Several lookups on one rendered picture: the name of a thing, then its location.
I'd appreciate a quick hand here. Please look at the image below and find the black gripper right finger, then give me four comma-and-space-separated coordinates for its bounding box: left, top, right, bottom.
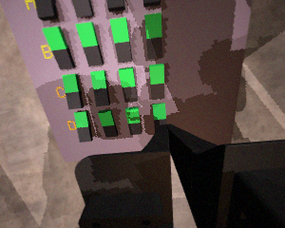
166, 124, 285, 228

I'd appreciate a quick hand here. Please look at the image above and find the mauve switch panel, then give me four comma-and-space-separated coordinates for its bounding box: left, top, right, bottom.
0, 0, 253, 162

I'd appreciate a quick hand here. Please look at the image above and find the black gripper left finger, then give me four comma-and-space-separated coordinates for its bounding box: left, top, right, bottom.
75, 124, 173, 223

